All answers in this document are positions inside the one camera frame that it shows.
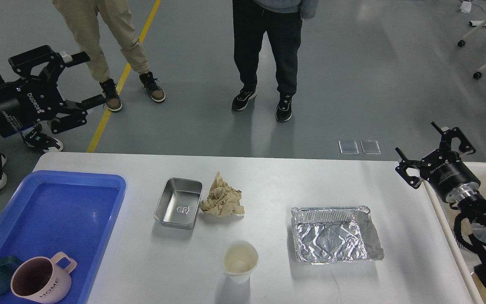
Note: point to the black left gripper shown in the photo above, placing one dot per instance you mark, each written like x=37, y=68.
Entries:
x=35, y=96

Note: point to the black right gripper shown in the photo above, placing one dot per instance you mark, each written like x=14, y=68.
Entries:
x=449, y=175

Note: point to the stainless steel rectangular tray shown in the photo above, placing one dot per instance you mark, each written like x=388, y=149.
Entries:
x=179, y=203

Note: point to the pink mug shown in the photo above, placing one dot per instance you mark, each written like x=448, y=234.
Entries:
x=44, y=280

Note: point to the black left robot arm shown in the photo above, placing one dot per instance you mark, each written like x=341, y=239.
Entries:
x=35, y=96

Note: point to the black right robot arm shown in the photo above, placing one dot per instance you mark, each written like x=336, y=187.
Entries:
x=470, y=223

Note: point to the right floor outlet plate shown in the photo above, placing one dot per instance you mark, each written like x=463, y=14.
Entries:
x=370, y=147

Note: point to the floor outlet plate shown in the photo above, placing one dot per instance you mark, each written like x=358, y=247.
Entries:
x=348, y=147
x=370, y=147

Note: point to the white plastic bin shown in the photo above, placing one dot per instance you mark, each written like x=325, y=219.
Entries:
x=465, y=260

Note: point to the person in beige trousers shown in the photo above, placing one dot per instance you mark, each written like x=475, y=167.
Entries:
x=81, y=17

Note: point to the left floor outlet plate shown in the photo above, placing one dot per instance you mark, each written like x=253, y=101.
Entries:
x=348, y=147

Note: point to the blue plastic tray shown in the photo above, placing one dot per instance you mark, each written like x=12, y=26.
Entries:
x=60, y=211

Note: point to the aluminium foil tray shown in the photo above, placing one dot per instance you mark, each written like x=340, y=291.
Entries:
x=335, y=234

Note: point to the crumpled brown paper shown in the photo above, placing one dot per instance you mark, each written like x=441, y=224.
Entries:
x=223, y=200

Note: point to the white paper cup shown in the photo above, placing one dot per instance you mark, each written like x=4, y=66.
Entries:
x=239, y=261

